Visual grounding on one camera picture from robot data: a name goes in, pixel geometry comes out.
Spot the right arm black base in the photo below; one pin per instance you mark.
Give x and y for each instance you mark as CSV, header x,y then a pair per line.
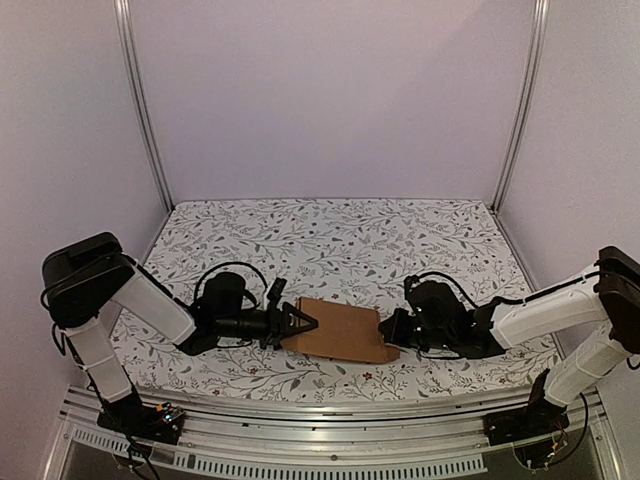
x,y
539,425

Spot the right aluminium frame post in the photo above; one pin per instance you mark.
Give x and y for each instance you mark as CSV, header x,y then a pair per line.
x,y
523,107

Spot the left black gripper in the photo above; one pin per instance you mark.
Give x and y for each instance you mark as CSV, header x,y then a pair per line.
x,y
277,325

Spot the left aluminium frame post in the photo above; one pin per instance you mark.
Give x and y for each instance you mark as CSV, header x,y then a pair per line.
x,y
126,33

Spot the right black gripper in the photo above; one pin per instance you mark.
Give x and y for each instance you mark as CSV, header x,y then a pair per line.
x,y
406,328

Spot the aluminium front rail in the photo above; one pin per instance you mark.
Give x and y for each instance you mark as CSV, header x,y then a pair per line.
x,y
232,438

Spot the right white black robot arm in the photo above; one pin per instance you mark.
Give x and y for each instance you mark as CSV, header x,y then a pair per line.
x,y
441,315

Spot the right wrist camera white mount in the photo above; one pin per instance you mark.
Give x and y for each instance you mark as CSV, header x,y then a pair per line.
x,y
411,282

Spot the floral patterned table mat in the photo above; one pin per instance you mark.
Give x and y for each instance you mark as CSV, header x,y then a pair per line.
x,y
353,252

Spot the brown cardboard box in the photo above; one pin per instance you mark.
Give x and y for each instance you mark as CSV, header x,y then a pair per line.
x,y
344,332

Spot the aluminium frame post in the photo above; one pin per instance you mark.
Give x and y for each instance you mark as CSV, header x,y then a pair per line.
x,y
523,107
126,33

